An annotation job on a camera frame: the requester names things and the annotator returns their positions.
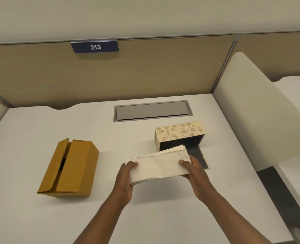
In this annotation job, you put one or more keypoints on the person's left hand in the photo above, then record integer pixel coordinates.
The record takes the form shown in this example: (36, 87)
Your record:
(123, 181)

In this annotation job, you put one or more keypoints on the person's right hand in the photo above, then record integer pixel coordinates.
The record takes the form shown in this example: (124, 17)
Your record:
(198, 179)

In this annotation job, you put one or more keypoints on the person's left thumb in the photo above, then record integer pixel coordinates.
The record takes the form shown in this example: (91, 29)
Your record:
(132, 165)

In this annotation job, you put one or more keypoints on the person's right thumb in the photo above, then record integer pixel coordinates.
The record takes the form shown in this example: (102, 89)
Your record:
(185, 163)

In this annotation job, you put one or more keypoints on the stack of white paper tissues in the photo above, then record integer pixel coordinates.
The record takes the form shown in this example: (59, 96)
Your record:
(158, 163)

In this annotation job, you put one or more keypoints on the person's right forearm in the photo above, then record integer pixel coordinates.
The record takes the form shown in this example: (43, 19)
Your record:
(235, 221)

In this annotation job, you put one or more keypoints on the person's left forearm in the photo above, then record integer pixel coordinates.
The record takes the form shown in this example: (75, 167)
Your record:
(101, 221)

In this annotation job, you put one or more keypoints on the floral tissue box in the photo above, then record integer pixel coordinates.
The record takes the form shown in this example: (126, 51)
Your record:
(180, 135)

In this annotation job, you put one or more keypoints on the brown cardboard box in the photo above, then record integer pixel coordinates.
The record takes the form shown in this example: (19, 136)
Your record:
(70, 168)

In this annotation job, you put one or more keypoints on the beige partition panel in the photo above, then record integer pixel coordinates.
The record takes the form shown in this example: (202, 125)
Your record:
(276, 54)
(109, 71)

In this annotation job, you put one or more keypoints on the neighbouring white desk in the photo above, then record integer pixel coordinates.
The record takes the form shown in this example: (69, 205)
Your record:
(295, 139)

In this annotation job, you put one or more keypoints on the blue number sign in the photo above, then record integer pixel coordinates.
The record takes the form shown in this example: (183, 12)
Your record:
(95, 46)

